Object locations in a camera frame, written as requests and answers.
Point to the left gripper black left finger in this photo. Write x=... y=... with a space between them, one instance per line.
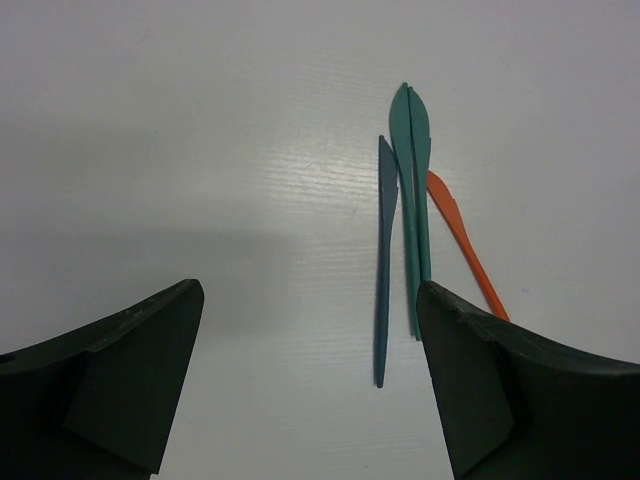
x=99 y=401

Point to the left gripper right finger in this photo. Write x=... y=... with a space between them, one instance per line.
x=516 y=405

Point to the dark blue knife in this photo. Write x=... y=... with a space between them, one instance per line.
x=387 y=196

